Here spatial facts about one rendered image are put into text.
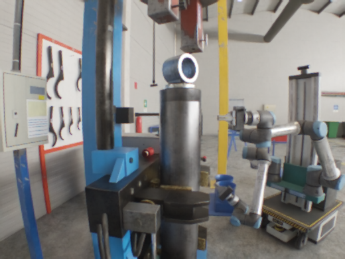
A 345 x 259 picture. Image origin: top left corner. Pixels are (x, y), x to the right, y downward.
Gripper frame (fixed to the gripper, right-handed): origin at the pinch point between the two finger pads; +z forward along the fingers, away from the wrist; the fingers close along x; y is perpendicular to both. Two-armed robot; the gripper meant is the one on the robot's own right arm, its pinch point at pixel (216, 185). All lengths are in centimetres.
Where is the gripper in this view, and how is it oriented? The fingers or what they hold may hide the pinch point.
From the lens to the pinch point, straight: 166.8
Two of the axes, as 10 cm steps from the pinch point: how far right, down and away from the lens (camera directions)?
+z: -7.5, -6.5, 0.9
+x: -6.3, 7.5, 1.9
